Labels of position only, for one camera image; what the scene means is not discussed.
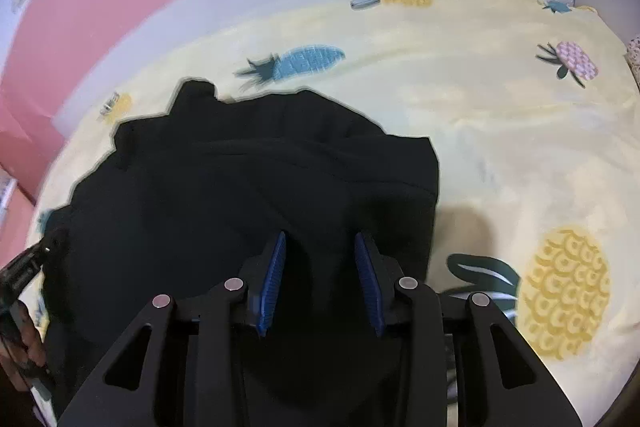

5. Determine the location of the large black garment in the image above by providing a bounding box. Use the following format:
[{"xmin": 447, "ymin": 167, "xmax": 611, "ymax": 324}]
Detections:
[{"xmin": 39, "ymin": 78, "xmax": 442, "ymax": 388}]

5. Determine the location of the person's left hand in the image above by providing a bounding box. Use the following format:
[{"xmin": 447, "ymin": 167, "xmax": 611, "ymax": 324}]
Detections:
[{"xmin": 1, "ymin": 301, "xmax": 47, "ymax": 392}]

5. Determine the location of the yellow pineapple print bedsheet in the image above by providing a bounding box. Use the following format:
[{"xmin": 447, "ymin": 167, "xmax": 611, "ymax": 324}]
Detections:
[{"xmin": 28, "ymin": 0, "xmax": 639, "ymax": 426}]

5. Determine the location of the floral patterned pillow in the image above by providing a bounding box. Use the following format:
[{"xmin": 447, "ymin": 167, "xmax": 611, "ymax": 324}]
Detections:
[{"xmin": 626, "ymin": 35, "xmax": 640, "ymax": 86}]

